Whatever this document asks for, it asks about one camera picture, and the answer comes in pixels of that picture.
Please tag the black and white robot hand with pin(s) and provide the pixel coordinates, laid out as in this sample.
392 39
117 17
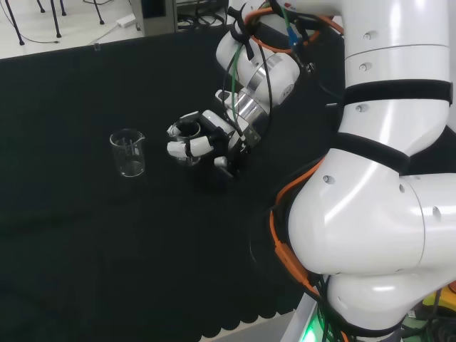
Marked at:
233 142

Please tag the clear glass beaker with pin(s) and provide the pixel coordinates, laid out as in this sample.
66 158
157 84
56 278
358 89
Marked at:
128 167
188 162

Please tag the grey metal cabinet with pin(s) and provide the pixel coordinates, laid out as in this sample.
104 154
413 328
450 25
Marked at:
156 16

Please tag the white power strip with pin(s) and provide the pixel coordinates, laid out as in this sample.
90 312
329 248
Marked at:
126 21

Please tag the black bench cloth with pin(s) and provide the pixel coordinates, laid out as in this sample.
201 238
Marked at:
71 231

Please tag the black stand leg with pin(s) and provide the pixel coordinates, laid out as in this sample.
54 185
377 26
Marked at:
14 25
56 19

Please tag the yellow stop button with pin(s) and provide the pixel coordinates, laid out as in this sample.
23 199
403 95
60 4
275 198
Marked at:
445 299

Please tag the grey metal base plate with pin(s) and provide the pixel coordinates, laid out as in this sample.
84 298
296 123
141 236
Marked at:
298 320

